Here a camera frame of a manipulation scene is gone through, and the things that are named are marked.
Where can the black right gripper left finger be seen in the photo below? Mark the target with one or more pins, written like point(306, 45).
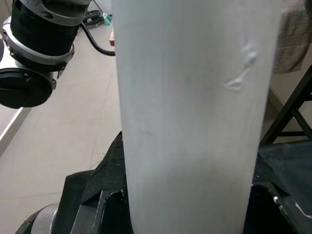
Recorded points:
point(107, 182)

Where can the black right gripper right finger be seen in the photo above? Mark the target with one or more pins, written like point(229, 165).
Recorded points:
point(285, 182)

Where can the white plastic table leg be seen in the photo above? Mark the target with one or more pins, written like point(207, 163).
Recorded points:
point(190, 109)

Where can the small red block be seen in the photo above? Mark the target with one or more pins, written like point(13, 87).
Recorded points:
point(112, 39)

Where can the teal head broom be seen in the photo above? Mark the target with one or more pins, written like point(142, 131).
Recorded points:
point(107, 19)

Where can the black metal table frame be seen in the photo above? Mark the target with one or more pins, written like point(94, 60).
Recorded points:
point(292, 107)

